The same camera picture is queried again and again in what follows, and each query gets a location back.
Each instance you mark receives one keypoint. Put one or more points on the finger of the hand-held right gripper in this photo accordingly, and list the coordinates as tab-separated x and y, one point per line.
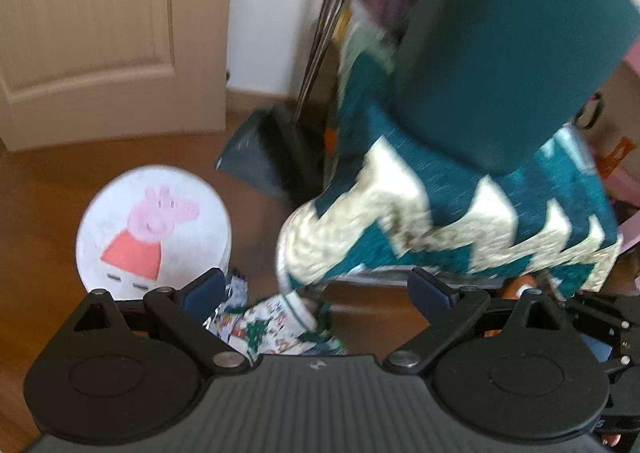
605	310

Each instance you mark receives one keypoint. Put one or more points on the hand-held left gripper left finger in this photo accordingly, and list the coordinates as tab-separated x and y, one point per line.
202	291

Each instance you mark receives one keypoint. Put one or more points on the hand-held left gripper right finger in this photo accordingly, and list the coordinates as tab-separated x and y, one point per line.
427	296

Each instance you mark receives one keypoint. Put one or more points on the Christmas pattern sock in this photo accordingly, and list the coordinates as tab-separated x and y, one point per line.
270	328

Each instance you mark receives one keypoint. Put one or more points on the teal plastic bin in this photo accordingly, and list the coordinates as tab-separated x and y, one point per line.
500	43

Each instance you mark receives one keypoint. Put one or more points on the white round cartoon stool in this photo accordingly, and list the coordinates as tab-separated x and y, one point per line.
150	228

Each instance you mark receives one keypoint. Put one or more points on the orange toy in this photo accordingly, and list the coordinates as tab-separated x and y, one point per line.
522	289

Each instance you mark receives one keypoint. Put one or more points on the teal zigzag blanket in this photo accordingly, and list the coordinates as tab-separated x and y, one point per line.
380	143

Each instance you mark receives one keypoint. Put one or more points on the cardboard box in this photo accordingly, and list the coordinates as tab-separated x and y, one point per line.
617	123

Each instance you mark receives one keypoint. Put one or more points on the light wooden door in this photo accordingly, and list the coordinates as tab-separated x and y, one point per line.
100	33

